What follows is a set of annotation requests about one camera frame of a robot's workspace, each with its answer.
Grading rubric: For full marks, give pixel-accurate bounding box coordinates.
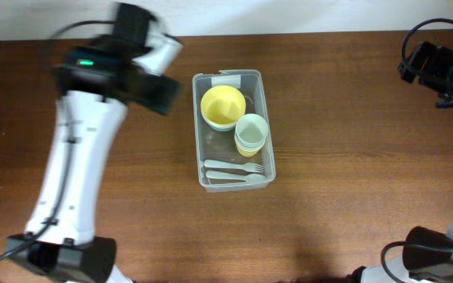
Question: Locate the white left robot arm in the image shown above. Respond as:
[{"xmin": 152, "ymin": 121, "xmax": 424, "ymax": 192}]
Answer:
[{"xmin": 3, "ymin": 3, "xmax": 182, "ymax": 282}]

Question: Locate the yellow plastic bowl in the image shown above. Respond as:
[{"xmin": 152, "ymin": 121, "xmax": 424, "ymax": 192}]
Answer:
[{"xmin": 200, "ymin": 85, "xmax": 246, "ymax": 124}]

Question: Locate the green plastic cup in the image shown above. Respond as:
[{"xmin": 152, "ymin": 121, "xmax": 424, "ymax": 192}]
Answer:
[{"xmin": 234, "ymin": 135, "xmax": 265, "ymax": 152}]

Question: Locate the white plastic cup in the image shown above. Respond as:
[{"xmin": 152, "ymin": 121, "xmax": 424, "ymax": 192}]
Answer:
[{"xmin": 235, "ymin": 113, "xmax": 269, "ymax": 145}]

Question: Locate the clear plastic container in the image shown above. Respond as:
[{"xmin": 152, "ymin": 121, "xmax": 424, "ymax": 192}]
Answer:
[{"xmin": 192, "ymin": 69, "xmax": 276, "ymax": 193}]

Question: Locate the white plastic fork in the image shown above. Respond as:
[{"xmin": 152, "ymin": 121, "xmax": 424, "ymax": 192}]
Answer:
[{"xmin": 204, "ymin": 160, "xmax": 264, "ymax": 173}]

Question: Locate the yellow plastic cup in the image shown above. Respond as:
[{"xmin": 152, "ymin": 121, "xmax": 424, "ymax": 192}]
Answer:
[{"xmin": 236, "ymin": 144, "xmax": 262, "ymax": 157}]

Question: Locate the white plastic spoon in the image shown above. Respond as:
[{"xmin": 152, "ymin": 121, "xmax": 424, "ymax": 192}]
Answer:
[{"xmin": 205, "ymin": 170, "xmax": 267, "ymax": 183}]

